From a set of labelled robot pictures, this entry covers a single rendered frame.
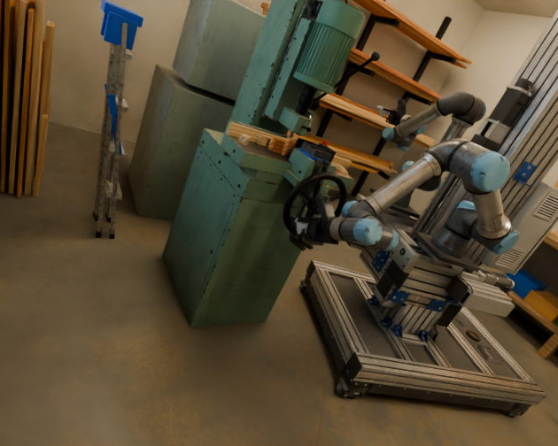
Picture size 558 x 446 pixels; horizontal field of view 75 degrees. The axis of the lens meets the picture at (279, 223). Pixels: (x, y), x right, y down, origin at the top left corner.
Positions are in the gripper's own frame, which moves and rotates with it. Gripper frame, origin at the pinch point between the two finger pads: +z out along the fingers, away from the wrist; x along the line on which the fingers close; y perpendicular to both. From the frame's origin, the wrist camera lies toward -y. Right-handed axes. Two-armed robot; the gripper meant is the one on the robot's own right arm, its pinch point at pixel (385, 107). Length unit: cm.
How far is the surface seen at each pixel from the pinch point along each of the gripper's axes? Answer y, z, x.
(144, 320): 105, -64, -146
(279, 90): -2, -40, -98
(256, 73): -4, -22, -103
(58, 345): 100, -77, -179
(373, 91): 9, 180, 136
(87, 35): 22, 175, -170
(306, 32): -27, -42, -94
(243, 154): 19, -69, -120
